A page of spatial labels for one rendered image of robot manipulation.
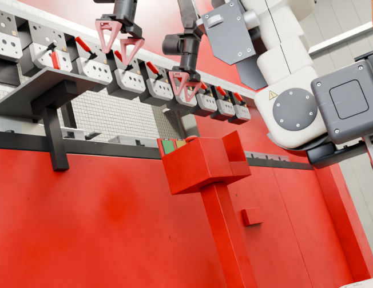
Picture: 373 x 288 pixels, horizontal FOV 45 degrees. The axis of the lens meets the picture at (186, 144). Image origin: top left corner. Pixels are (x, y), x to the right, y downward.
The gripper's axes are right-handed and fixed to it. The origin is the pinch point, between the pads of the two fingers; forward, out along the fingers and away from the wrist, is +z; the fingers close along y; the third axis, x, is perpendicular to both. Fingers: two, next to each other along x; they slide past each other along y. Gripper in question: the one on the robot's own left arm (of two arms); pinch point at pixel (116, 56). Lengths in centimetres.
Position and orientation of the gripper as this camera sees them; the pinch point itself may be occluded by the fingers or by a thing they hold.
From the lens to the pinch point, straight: 119.3
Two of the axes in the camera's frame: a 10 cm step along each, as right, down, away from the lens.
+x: 9.1, 1.1, -4.0
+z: -1.6, 9.8, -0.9
